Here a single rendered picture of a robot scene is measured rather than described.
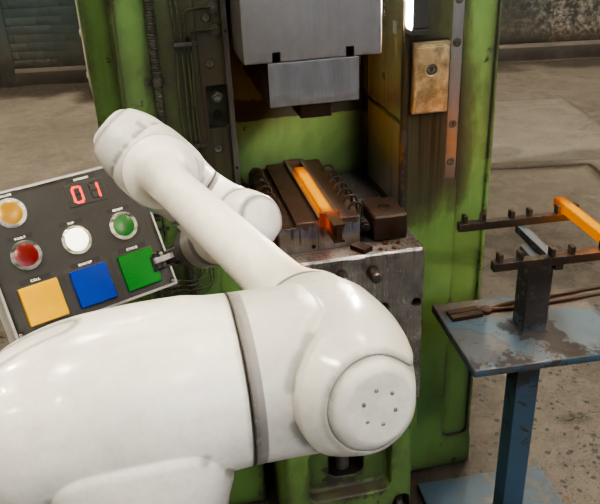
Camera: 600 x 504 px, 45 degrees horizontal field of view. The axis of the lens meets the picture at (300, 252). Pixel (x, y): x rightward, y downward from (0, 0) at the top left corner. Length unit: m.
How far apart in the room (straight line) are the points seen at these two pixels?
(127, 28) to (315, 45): 0.41
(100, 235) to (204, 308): 1.00
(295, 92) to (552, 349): 0.84
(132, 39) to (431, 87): 0.70
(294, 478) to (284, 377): 1.57
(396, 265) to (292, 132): 0.59
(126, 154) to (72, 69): 6.84
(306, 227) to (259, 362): 1.22
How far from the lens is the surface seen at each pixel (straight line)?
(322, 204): 1.75
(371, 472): 2.18
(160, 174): 0.91
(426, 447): 2.40
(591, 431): 2.72
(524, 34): 8.01
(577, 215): 1.84
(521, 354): 1.78
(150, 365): 0.49
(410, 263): 1.75
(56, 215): 1.49
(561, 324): 1.92
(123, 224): 1.52
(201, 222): 0.83
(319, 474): 2.13
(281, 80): 1.58
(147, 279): 1.51
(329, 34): 1.58
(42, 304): 1.46
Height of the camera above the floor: 1.69
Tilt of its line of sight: 27 degrees down
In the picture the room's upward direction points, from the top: 3 degrees counter-clockwise
